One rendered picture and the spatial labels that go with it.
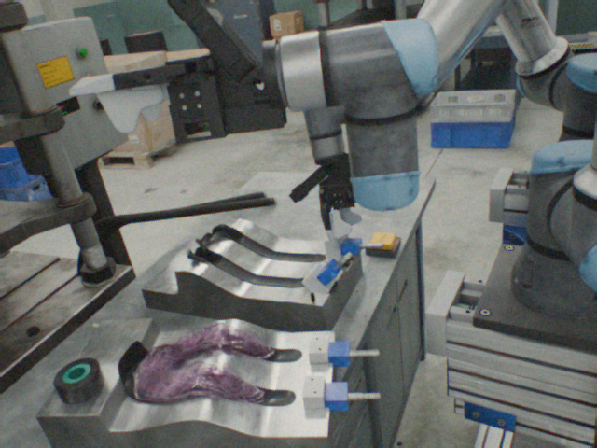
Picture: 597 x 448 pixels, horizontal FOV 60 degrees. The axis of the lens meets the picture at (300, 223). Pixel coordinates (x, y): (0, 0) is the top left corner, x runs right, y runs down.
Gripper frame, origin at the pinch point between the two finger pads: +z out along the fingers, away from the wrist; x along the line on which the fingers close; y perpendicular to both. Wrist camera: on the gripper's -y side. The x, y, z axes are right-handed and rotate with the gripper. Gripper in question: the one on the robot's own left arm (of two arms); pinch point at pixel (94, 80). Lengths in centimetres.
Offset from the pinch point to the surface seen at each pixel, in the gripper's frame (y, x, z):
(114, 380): 52, 21, 21
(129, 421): 57, 15, 17
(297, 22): -25, 735, 38
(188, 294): 52, 53, 16
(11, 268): 55, 89, 87
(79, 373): 50, 20, 27
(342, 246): 45, 55, -22
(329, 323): 58, 44, -17
